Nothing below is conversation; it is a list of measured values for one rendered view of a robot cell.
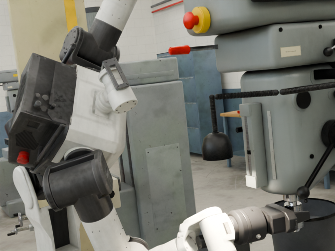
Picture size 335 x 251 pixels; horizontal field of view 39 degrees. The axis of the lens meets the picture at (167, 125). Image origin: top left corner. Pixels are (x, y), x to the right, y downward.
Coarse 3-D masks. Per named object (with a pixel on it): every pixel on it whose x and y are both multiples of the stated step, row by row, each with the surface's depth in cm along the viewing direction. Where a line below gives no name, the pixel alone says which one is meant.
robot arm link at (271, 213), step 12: (276, 204) 127; (252, 216) 118; (264, 216) 120; (276, 216) 119; (288, 216) 119; (252, 228) 116; (264, 228) 118; (276, 228) 119; (288, 228) 119; (252, 240) 118
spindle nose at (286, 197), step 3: (285, 195) 124; (288, 195) 123; (291, 195) 123; (294, 195) 123; (285, 198) 124; (288, 198) 123; (291, 198) 123; (294, 198) 123; (297, 198) 123; (300, 198) 123; (288, 201) 123; (291, 201) 123; (294, 201) 123
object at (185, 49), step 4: (172, 48) 117; (176, 48) 117; (180, 48) 118; (184, 48) 118; (188, 48) 118; (192, 48) 120; (196, 48) 120; (200, 48) 121; (204, 48) 121; (208, 48) 122; (212, 48) 122; (216, 48) 123; (168, 52) 118; (172, 52) 117; (176, 52) 117; (180, 52) 118; (184, 52) 118; (188, 52) 119
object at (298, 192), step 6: (330, 120) 115; (324, 126) 114; (330, 126) 113; (324, 132) 114; (330, 132) 113; (324, 138) 114; (330, 138) 113; (330, 144) 113; (330, 150) 113; (324, 156) 112; (318, 162) 112; (324, 162) 112; (318, 168) 111; (312, 174) 111; (312, 180) 110; (306, 186) 110; (300, 192) 109; (306, 192) 109; (306, 198) 110
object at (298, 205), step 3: (297, 201) 126; (285, 204) 125; (288, 204) 125; (294, 204) 124; (297, 204) 124; (300, 204) 124; (285, 207) 125; (288, 207) 124; (291, 207) 123; (294, 207) 123; (297, 207) 123; (300, 207) 124
